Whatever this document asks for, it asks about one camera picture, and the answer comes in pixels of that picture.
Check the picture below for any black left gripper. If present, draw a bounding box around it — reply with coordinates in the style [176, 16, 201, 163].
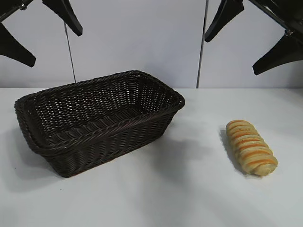
[0, 0, 84, 68]

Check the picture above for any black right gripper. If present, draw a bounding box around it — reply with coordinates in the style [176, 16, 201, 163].
[204, 0, 303, 77]

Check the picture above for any long striped bread loaf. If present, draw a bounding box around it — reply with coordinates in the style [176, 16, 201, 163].
[225, 120, 279, 177]

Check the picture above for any dark brown woven basket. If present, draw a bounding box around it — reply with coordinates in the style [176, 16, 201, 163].
[14, 70, 186, 178]

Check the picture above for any thin grey vertical rod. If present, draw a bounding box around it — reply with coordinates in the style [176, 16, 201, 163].
[62, 22, 77, 83]
[196, 0, 209, 89]

